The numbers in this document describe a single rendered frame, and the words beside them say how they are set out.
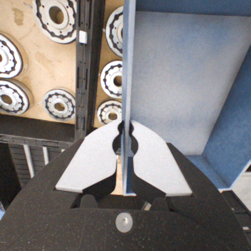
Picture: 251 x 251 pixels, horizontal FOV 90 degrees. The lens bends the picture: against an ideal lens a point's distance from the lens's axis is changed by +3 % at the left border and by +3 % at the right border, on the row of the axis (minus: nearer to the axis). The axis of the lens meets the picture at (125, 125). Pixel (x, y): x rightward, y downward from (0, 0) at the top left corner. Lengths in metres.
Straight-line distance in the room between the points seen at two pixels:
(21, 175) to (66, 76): 0.51
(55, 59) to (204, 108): 0.38
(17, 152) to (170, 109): 0.60
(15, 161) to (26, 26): 0.49
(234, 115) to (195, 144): 0.07
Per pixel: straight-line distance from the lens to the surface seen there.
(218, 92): 0.22
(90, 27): 0.32
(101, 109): 0.40
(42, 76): 0.46
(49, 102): 0.44
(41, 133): 0.45
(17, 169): 0.74
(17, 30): 0.47
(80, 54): 0.31
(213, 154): 0.25
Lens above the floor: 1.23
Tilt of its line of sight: 60 degrees down
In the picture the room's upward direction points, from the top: 173 degrees clockwise
